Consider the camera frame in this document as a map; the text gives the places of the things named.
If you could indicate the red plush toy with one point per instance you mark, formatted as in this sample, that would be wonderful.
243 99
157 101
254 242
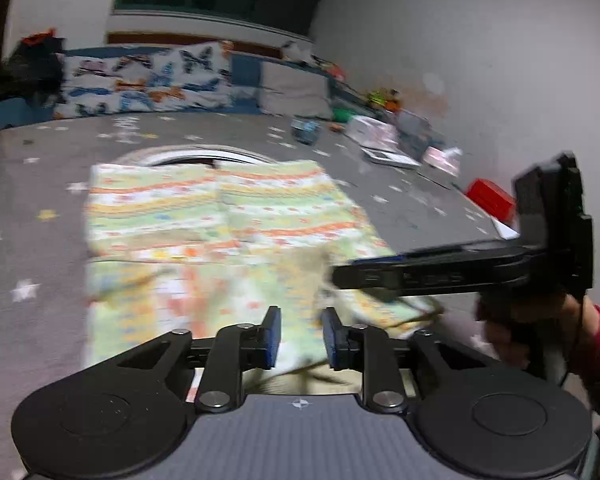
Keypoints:
332 67

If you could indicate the brown plush toy green vest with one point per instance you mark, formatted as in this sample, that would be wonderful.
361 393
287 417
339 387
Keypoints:
377 97

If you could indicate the person's right hand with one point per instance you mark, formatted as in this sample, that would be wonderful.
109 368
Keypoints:
520 320

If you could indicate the blue sofa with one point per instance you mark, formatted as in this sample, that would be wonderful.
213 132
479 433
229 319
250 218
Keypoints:
242 72

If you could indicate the orange plush toy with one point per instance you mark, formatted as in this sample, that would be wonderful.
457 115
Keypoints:
394 102

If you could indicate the grey pillow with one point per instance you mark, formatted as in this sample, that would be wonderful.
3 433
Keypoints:
295 92

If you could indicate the black and white plush toy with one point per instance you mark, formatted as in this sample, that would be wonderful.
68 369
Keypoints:
296 52

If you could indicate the green ball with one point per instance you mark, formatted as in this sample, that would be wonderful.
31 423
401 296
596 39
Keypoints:
341 115

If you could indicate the clear plastic box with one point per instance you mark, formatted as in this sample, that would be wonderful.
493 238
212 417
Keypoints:
414 127

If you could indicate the black round induction cooker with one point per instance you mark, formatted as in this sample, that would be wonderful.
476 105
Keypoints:
190 152

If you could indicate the blue smart watch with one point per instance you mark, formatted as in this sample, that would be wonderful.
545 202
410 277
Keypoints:
306 131

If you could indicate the white tissue pack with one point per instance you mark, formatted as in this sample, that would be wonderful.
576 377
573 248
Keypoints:
375 132

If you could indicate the pile of dark clothes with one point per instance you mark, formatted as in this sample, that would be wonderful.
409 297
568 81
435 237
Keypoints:
35 65

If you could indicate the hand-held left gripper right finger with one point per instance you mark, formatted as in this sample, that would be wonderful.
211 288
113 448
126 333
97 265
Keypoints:
331 340

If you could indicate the white paper sheet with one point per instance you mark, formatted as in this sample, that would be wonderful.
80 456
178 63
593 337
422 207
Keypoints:
506 230

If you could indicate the white handheld device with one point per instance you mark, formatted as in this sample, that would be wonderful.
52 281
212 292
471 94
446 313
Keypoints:
392 158

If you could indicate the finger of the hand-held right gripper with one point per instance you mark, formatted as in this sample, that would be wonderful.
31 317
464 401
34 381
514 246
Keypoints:
410 255
430 277

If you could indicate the striped cartoon print garment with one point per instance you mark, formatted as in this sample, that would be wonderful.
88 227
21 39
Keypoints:
230 230

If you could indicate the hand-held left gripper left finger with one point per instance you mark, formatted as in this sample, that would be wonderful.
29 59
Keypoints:
273 335

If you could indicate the grey star print table cover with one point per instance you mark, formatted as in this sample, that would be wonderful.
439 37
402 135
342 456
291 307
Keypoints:
30 220

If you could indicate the red plastic stool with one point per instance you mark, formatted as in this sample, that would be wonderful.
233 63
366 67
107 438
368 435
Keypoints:
490 200

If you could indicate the pink tissue pack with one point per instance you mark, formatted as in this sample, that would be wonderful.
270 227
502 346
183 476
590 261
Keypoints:
442 160

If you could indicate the butterfly print pillow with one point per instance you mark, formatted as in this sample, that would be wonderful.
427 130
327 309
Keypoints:
105 90
195 75

